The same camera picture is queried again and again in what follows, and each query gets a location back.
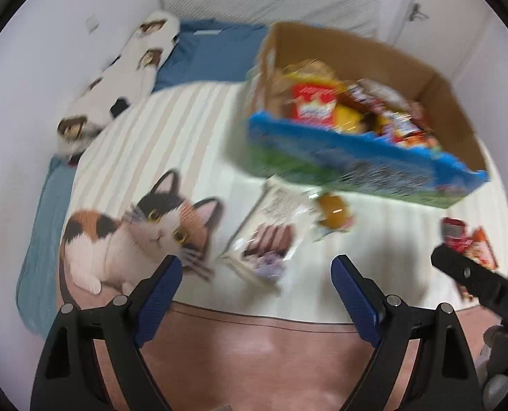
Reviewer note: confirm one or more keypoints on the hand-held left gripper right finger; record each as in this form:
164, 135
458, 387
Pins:
357, 304

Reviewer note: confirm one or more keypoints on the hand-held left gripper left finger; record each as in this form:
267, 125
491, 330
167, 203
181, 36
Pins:
159, 299

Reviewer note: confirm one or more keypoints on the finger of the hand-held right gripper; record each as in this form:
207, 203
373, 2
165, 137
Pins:
466, 272

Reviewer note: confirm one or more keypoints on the orange panda snack packet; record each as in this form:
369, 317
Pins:
483, 248
404, 130

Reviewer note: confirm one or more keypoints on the round pastry packet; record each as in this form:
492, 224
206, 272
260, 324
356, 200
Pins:
333, 212

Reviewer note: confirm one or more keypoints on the chocolate stick packet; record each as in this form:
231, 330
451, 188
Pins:
267, 239

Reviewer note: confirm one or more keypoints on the cardboard box blue print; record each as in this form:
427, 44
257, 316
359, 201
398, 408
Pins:
365, 171

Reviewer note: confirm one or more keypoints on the yellow snack packet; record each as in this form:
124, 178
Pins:
348, 117

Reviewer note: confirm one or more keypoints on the instant noodle packet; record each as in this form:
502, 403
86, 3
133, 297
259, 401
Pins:
378, 94

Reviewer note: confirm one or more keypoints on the yellow biscuit packet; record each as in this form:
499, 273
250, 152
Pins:
309, 72

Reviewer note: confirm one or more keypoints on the person's right hand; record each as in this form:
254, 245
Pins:
500, 389

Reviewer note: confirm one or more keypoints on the printed cat blanket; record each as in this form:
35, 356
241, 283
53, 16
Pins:
237, 342

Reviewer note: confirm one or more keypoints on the bear print long pillow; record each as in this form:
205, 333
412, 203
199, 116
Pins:
121, 77

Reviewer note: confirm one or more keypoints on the blue bedsheet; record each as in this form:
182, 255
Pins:
211, 55

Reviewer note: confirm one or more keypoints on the white door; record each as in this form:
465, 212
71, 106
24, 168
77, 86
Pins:
442, 8

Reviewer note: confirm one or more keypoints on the grey cushion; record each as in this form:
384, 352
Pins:
258, 0

